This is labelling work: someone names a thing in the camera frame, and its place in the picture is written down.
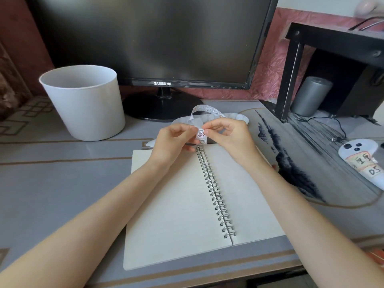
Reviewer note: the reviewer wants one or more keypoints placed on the person's left forearm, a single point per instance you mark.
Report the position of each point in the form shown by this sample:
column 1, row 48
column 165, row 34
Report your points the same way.
column 90, row 230

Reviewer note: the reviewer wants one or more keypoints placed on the black plug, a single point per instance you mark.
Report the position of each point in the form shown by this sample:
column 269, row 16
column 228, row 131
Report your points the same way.
column 336, row 139

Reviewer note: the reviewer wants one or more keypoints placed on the grey cylindrical speaker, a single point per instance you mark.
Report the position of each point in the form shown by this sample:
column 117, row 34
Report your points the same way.
column 310, row 97

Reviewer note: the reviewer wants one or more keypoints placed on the white labelled VR controller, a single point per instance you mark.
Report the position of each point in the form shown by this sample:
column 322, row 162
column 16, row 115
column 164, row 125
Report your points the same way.
column 363, row 164

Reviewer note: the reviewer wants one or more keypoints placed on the white sticker strip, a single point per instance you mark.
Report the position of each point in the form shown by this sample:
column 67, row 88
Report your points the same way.
column 210, row 110

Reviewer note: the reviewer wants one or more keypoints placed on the person's left hand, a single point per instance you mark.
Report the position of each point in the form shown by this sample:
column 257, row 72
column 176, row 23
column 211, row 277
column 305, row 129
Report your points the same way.
column 171, row 143

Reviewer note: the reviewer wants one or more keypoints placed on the white plastic waste bin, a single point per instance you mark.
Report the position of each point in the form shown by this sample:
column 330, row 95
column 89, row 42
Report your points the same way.
column 90, row 113

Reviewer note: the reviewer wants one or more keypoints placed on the brown floral curtain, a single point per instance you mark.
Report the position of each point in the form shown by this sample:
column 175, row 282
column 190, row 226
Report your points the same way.
column 12, row 86

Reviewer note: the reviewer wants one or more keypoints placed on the person's right hand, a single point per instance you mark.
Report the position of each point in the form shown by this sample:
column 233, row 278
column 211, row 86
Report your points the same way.
column 237, row 140

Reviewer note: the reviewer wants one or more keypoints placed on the black shelf frame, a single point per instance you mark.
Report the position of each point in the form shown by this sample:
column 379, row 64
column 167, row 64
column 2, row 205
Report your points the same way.
column 289, row 80

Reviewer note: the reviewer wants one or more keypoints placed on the black computer monitor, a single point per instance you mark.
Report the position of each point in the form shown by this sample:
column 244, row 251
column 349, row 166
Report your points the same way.
column 150, row 35

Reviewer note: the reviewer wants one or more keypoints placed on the cream spiral notebook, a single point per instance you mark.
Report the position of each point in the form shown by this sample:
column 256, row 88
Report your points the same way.
column 174, row 206

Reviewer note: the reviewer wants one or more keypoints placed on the grey patterned desk mat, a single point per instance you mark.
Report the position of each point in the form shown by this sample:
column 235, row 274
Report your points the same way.
column 60, row 182

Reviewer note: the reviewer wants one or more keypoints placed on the orange woven bag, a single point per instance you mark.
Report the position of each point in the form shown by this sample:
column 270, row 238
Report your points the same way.
column 378, row 254

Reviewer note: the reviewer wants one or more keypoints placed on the person's right forearm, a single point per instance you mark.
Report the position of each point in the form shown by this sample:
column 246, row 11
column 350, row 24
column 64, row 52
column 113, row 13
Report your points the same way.
column 300, row 215

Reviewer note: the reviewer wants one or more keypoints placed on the round cartoon sticker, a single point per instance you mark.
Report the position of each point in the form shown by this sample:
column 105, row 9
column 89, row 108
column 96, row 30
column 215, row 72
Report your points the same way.
column 201, row 134

